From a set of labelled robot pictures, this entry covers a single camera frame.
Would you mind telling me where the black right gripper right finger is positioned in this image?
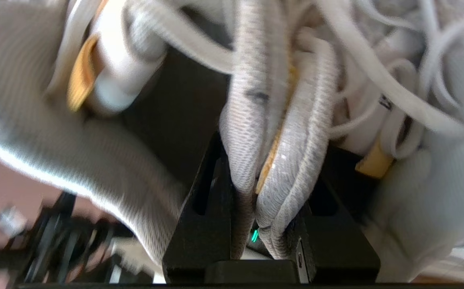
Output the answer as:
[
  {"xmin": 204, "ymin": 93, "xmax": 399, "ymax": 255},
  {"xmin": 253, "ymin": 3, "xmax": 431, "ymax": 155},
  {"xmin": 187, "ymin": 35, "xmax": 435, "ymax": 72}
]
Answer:
[{"xmin": 296, "ymin": 147, "xmax": 381, "ymax": 284}]

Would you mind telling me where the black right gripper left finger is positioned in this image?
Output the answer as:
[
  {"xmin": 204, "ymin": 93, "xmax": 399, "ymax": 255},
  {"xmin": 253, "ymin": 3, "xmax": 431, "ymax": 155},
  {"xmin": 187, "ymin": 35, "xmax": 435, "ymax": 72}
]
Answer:
[{"xmin": 162, "ymin": 130, "xmax": 234, "ymax": 284}]

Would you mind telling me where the white lace-up sneaker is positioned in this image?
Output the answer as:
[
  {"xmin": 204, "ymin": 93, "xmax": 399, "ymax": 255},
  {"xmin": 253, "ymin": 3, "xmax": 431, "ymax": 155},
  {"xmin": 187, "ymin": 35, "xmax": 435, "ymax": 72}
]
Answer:
[
  {"xmin": 256, "ymin": 0, "xmax": 464, "ymax": 283},
  {"xmin": 0, "ymin": 0, "xmax": 292, "ymax": 261}
]

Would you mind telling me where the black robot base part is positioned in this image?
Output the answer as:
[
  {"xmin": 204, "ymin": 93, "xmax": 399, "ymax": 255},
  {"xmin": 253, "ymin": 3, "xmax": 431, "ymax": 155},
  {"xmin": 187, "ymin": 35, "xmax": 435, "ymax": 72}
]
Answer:
[{"xmin": 0, "ymin": 192, "xmax": 156, "ymax": 286}]

